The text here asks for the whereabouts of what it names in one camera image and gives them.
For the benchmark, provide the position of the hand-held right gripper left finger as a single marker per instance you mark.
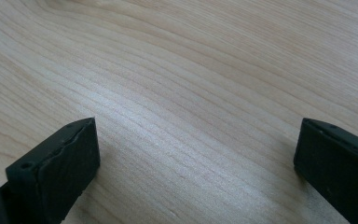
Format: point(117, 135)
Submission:
point(56, 174)

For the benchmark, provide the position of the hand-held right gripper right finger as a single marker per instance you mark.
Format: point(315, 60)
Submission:
point(338, 168)

